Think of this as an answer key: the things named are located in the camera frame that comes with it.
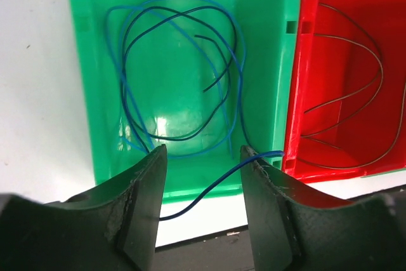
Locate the brown cable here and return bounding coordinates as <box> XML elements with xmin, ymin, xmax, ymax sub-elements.
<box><xmin>298</xmin><ymin>0</ymin><xmax>406</xmax><ymax>170</ymax></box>

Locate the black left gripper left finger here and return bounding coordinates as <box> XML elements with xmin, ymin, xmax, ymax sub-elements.
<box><xmin>1</xmin><ymin>145</ymin><xmax>167</xmax><ymax>270</ymax></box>

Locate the dark blue cable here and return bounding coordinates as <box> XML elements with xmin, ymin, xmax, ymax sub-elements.
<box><xmin>122</xmin><ymin>6</ymin><xmax>285</xmax><ymax>221</ymax></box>

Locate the left green plastic bin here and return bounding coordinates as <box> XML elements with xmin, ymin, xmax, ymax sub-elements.
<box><xmin>70</xmin><ymin>0</ymin><xmax>299</xmax><ymax>202</ymax></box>

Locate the light blue cable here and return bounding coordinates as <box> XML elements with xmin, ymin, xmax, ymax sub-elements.
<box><xmin>105</xmin><ymin>0</ymin><xmax>247</xmax><ymax>160</ymax></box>

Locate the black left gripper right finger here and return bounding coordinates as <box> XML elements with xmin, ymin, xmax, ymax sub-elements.
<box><xmin>240</xmin><ymin>146</ymin><xmax>405</xmax><ymax>270</ymax></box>

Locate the red plastic bin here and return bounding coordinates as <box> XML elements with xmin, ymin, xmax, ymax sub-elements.
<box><xmin>282</xmin><ymin>0</ymin><xmax>405</xmax><ymax>182</ymax></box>

